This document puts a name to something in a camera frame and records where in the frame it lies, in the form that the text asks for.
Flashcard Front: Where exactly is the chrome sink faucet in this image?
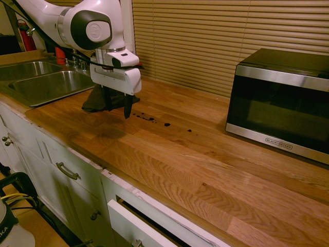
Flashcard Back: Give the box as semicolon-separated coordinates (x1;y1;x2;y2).
64;49;87;72

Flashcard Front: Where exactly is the white kitchen cabinet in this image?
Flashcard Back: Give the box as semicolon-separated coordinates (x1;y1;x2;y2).
0;100;224;247

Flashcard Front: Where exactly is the red fire extinguisher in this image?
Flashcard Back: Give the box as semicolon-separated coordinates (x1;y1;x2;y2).
16;20;37;52

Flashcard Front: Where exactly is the yellow cable bundle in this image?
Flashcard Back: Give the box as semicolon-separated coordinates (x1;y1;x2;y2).
0;193;35;204

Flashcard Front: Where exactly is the brushed metal cabinet handle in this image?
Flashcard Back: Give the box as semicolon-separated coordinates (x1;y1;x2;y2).
56;162;80;180

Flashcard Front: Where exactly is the wide beige window blind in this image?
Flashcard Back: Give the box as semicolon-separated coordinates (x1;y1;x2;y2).
132;0;329;99

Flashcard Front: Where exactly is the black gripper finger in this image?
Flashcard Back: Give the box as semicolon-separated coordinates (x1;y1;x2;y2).
102;86;113;112
123;94;135;120

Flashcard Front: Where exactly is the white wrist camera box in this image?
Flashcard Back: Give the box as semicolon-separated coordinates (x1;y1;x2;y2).
107;51;140;69

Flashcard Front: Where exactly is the stainless steel double sink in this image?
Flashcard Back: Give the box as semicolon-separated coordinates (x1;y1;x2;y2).
0;61;96;108

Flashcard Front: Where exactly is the dark grey cleaning cloth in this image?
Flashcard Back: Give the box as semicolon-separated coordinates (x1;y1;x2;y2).
82;84;141;114

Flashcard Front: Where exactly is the red plastic bottle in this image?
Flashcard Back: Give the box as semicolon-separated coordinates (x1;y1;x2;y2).
54;47;67;65

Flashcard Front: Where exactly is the dark spill droplet cluster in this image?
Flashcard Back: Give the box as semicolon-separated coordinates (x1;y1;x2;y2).
133;112;158;124

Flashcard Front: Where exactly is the black steel microwave oven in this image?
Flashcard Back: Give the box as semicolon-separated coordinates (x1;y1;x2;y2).
225;48;329;165

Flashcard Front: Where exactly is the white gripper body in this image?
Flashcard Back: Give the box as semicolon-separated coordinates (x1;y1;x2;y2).
89;63;143;97

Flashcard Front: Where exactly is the black metal cart frame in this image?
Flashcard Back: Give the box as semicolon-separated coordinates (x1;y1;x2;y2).
0;171;41;209

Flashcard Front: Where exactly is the black box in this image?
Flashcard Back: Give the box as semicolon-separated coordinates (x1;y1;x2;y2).
0;34;22;55

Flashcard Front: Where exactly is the white open drawer front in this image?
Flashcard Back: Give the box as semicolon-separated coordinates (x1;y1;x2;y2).
107;199;180;247

